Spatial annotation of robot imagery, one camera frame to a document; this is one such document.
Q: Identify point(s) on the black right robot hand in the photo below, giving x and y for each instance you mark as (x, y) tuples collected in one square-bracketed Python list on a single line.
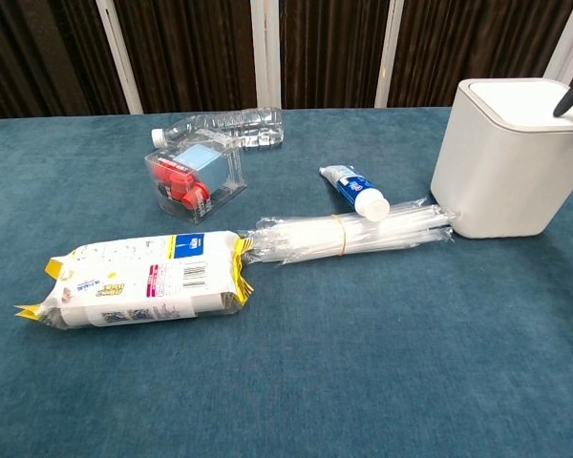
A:
[(570, 98)]

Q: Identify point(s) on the white plastic lid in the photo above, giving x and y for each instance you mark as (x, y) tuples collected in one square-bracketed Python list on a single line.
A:
[(511, 102)]

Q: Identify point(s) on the white lidded trash bin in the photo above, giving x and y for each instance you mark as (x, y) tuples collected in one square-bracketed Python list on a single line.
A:
[(496, 181)]

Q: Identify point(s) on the blue white toothpaste tube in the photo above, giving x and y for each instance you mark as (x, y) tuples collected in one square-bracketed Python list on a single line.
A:
[(355, 188)]

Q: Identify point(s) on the yellow rubber band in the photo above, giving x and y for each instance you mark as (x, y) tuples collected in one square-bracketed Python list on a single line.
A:
[(342, 236)]

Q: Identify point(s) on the bundle of wrapped white straws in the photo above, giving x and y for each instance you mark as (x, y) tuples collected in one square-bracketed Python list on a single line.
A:
[(305, 236)]

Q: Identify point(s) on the clear plastic water bottle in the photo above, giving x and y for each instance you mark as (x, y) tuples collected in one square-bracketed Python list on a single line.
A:
[(239, 125)]

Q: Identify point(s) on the clear plastic box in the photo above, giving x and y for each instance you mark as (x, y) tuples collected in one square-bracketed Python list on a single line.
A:
[(234, 167)]

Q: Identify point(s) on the blue table cloth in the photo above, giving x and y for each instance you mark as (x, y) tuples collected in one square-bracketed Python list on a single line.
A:
[(315, 358)]

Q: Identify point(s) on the light blue cube box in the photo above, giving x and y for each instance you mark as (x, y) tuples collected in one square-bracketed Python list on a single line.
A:
[(200, 164)]

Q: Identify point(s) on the dark brown curtain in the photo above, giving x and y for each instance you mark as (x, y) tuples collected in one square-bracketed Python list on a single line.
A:
[(196, 52)]

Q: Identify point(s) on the red capped item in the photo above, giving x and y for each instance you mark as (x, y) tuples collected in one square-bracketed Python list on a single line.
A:
[(174, 179)]

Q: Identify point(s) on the white yellow wet wipes pack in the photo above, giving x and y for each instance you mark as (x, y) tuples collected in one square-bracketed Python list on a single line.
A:
[(138, 281)]

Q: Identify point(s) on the white frame post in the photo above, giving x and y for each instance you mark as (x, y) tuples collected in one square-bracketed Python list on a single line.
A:
[(389, 52), (570, 43), (266, 52), (119, 57)]

